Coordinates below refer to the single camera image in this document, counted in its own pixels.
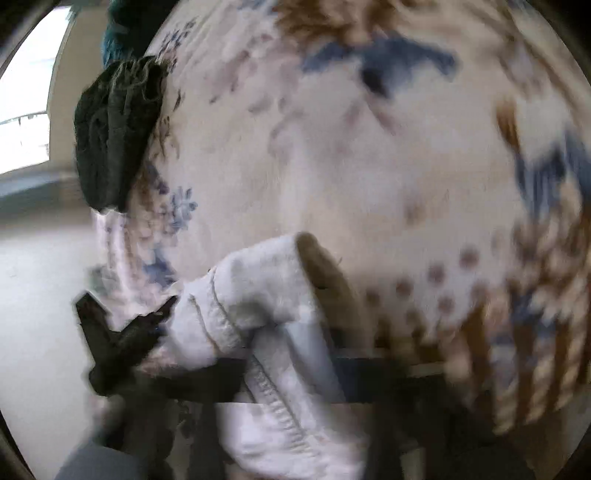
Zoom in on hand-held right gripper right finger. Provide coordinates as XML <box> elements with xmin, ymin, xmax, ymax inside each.
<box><xmin>332</xmin><ymin>357</ymin><xmax>532</xmax><ymax>480</ymax></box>

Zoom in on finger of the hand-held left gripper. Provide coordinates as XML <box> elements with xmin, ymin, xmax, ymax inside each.
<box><xmin>76</xmin><ymin>293</ymin><xmax>178</xmax><ymax>398</ymax></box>

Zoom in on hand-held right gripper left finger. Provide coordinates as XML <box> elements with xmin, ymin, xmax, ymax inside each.
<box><xmin>152</xmin><ymin>357</ymin><xmax>252</xmax><ymax>480</ymax></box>

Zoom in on white pants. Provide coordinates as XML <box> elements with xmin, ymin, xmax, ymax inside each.
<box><xmin>139</xmin><ymin>233</ymin><xmax>372</xmax><ymax>480</ymax></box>

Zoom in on pink mattress sheet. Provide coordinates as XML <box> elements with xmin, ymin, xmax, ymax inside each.
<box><xmin>92</xmin><ymin>210</ymin><xmax>153</xmax><ymax>326</ymax></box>

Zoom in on grey fleece cloth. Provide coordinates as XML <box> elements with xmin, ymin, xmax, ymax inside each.
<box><xmin>74</xmin><ymin>55</ymin><xmax>168</xmax><ymax>214</ymax></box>

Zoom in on floral bed blanket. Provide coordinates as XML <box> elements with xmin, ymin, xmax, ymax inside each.
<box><xmin>92</xmin><ymin>0</ymin><xmax>591</xmax><ymax>480</ymax></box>

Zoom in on barred window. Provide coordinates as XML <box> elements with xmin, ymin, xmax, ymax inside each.
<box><xmin>0</xmin><ymin>6</ymin><xmax>71</xmax><ymax>175</ymax></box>

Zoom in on dark teal folded blanket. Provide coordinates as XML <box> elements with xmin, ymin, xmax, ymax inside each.
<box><xmin>102</xmin><ymin>0</ymin><xmax>160</xmax><ymax>63</ymax></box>

